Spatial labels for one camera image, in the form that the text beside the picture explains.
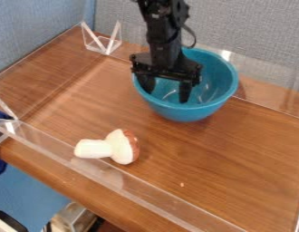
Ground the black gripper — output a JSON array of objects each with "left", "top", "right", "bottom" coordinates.
[{"left": 129, "top": 48, "right": 201, "bottom": 103}]

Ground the blue plastic bowl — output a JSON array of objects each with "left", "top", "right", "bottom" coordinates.
[{"left": 132, "top": 48, "right": 240, "bottom": 122}]

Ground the white brown toy mushroom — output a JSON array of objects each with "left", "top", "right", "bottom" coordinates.
[{"left": 73, "top": 129, "right": 140, "bottom": 165}]

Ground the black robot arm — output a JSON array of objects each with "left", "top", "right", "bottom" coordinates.
[{"left": 129, "top": 0, "right": 201, "bottom": 103}]

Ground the clear acrylic back barrier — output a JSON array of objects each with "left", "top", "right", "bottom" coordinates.
[{"left": 196, "top": 43, "right": 299, "bottom": 118}]

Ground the clear acrylic barrier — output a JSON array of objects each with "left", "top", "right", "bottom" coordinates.
[
  {"left": 0, "top": 98, "right": 245, "bottom": 232},
  {"left": 196, "top": 43, "right": 299, "bottom": 118}
]

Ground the clear acrylic front barrier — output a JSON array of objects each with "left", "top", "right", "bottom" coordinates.
[{"left": 0, "top": 98, "right": 245, "bottom": 232}]

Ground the black white device corner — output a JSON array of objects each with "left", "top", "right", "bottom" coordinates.
[{"left": 0, "top": 210, "right": 29, "bottom": 232}]

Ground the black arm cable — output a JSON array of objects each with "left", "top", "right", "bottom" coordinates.
[{"left": 179, "top": 24, "right": 199, "bottom": 49}]

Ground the clear acrylic corner bracket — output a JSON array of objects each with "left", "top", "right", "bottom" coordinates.
[{"left": 80, "top": 21, "right": 123, "bottom": 55}]

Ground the metal table leg frame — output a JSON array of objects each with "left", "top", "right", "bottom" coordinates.
[{"left": 50, "top": 202, "right": 97, "bottom": 232}]

